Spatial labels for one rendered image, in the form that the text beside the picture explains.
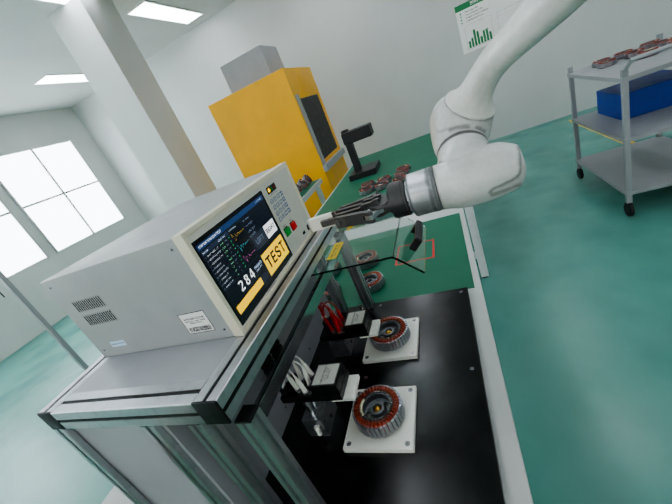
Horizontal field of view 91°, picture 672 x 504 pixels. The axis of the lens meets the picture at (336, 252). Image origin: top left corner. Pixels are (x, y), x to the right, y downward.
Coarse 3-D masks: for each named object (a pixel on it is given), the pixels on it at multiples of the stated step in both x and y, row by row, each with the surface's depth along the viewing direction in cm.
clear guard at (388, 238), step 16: (368, 224) 96; (384, 224) 92; (400, 224) 88; (336, 240) 95; (352, 240) 90; (368, 240) 86; (384, 240) 82; (400, 240) 81; (352, 256) 81; (368, 256) 78; (384, 256) 75; (400, 256) 75; (416, 256) 78; (320, 272) 80
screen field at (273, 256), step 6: (276, 240) 74; (282, 240) 76; (270, 246) 71; (276, 246) 74; (282, 246) 76; (264, 252) 69; (270, 252) 71; (276, 252) 73; (282, 252) 75; (288, 252) 78; (264, 258) 68; (270, 258) 70; (276, 258) 72; (282, 258) 75; (270, 264) 70; (276, 264) 72; (270, 270) 69
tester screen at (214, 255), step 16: (256, 208) 70; (224, 224) 60; (240, 224) 64; (256, 224) 69; (208, 240) 55; (224, 240) 59; (240, 240) 63; (272, 240) 73; (208, 256) 54; (224, 256) 58; (240, 256) 62; (256, 256) 66; (224, 272) 57; (240, 272) 61; (256, 272) 65; (224, 288) 56
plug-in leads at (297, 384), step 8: (296, 368) 73; (304, 368) 73; (288, 376) 71; (304, 376) 71; (312, 376) 74; (288, 384) 73; (296, 384) 72; (280, 392) 72; (288, 392) 72; (304, 392) 70
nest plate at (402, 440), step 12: (408, 396) 74; (408, 408) 72; (408, 420) 69; (348, 432) 72; (360, 432) 71; (396, 432) 68; (408, 432) 67; (348, 444) 70; (360, 444) 68; (372, 444) 68; (384, 444) 67; (396, 444) 66; (408, 444) 65
